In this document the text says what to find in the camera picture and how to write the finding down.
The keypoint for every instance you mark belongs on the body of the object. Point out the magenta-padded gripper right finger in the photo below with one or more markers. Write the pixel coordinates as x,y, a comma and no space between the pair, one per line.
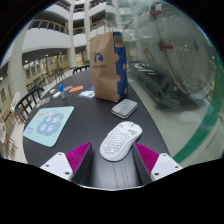
148,157

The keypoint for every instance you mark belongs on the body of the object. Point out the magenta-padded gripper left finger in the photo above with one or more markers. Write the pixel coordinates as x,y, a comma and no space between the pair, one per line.
77,156

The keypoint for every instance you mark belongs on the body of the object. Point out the white perforated computer mouse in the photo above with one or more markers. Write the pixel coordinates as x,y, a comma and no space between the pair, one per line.
120,141

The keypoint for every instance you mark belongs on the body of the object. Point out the light teal printed mouse pad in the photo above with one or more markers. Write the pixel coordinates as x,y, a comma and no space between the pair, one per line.
48,125

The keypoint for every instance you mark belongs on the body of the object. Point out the grey flat rectangular case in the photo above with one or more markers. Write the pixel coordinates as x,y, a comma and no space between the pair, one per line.
124,108

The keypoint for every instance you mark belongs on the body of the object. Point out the white and blue tissue pack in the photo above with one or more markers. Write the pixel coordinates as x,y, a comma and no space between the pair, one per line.
86,94

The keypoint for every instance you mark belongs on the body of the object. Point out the clear plastic snack packet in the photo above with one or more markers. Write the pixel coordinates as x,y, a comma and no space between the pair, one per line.
42,102

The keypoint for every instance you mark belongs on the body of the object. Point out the flat white box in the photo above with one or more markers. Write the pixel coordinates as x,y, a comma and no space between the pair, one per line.
56,95

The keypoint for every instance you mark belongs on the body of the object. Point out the small blue-capped bottle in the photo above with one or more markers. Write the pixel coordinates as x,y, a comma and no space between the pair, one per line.
62,91

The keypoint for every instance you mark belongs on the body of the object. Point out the orange card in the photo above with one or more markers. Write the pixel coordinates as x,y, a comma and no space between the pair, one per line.
76,89

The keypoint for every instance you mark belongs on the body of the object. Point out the small brown packet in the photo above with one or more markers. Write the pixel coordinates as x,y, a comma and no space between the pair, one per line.
67,88

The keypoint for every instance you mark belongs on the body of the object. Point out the small white box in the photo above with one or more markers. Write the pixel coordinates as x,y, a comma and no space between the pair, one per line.
52,90

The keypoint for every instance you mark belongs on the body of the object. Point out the black wooden spindle chair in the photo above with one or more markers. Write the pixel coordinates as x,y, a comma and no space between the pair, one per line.
80,68
20,108

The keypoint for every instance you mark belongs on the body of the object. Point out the white perforated chair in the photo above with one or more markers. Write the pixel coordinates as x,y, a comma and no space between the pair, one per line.
2,128
15,100

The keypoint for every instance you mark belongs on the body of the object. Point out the group of black chairs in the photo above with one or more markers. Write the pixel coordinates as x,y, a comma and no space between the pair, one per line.
58,73

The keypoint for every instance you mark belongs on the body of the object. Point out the brown paper bag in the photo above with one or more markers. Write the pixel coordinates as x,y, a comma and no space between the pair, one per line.
105,70

